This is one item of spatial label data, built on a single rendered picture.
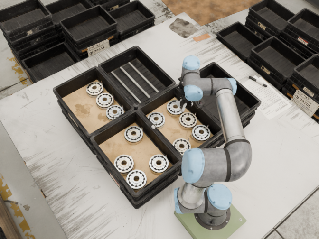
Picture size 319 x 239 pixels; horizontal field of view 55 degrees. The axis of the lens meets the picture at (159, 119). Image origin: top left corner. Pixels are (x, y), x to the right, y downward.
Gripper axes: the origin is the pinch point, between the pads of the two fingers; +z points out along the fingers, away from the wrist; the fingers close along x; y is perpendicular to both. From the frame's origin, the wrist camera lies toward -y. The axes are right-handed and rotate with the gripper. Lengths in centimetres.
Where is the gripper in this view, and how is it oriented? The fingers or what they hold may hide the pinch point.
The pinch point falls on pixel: (187, 108)
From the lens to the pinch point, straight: 161.1
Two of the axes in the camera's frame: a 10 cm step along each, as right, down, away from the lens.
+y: -6.2, -6.7, 4.0
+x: -7.8, 5.3, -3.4
